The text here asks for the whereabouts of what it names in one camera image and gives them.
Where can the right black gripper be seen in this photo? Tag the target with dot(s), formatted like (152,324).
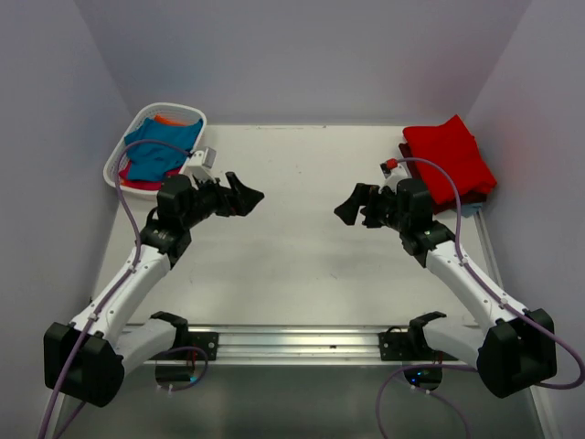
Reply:
(369,208)

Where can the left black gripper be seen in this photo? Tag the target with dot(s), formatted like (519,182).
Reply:
(225,201)

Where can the teal blue t shirt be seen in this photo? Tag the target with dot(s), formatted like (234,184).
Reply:
(150,161)

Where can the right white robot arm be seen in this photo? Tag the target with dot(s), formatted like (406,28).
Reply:
(504,346)

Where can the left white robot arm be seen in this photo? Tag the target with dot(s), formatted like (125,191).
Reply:
(89,357)

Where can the white plastic laundry basket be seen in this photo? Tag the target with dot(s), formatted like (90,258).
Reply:
(118,159)

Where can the orange t shirt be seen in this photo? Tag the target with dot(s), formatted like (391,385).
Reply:
(164,120)

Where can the folded light blue t shirt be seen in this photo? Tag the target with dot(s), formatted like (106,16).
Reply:
(469,210)

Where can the magenta pink t shirt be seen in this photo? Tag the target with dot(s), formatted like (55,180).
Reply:
(143,184)

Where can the folded red t shirt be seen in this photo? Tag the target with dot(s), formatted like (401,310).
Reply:
(454,151)

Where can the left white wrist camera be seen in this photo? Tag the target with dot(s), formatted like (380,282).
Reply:
(199,164)

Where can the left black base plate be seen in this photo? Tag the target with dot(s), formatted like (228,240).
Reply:
(208,341)

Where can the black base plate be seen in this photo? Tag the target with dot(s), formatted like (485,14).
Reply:
(398,344)
(208,341)

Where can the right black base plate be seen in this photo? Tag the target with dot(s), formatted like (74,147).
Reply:
(398,344)

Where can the aluminium mounting rail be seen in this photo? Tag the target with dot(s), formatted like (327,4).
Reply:
(320,345)

